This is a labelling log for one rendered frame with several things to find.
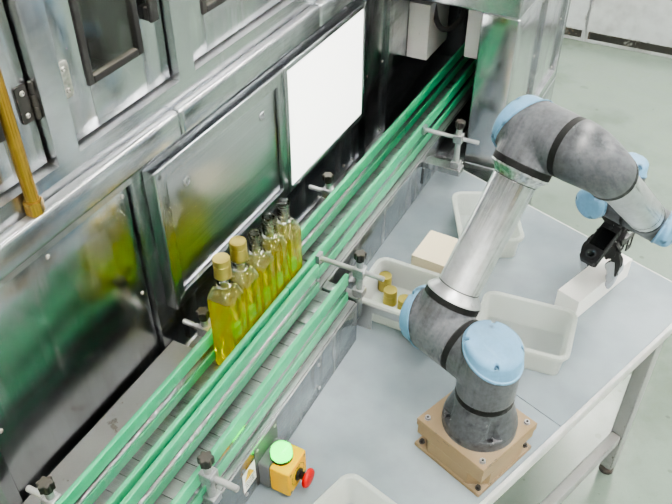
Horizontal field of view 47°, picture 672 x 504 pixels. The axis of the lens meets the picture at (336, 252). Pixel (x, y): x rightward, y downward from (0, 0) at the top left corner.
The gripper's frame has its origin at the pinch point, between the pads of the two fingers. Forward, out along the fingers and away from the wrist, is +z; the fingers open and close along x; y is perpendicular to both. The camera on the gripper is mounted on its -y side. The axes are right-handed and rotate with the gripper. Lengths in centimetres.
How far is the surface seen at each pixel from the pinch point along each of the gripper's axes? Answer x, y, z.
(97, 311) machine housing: 42, -110, -31
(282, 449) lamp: 10, -94, -6
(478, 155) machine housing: 58, 24, 1
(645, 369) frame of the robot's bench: -15.9, 11.5, 29.6
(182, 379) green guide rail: 32, -101, -13
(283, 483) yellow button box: 7, -96, 0
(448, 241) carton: 32.7, -19.1, -3.3
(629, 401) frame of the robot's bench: -14.9, 11.5, 44.1
